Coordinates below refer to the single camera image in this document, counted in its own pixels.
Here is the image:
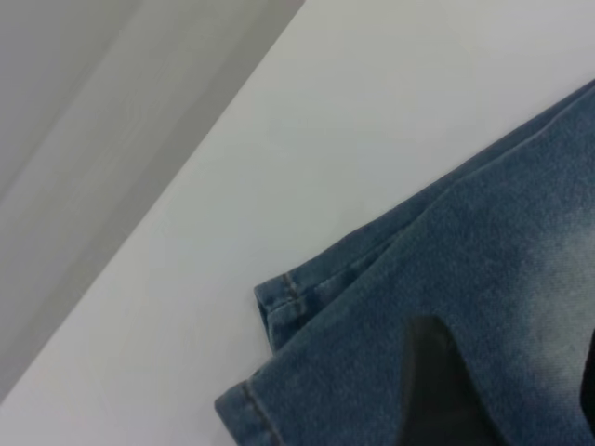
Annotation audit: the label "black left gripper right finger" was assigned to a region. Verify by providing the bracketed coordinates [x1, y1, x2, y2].
[578, 323, 595, 429]

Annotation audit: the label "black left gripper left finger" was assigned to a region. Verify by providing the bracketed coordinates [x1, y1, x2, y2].
[394, 315, 502, 446]

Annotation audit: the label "blue faded denim pants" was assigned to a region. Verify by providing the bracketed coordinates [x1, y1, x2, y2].
[213, 78, 595, 446]

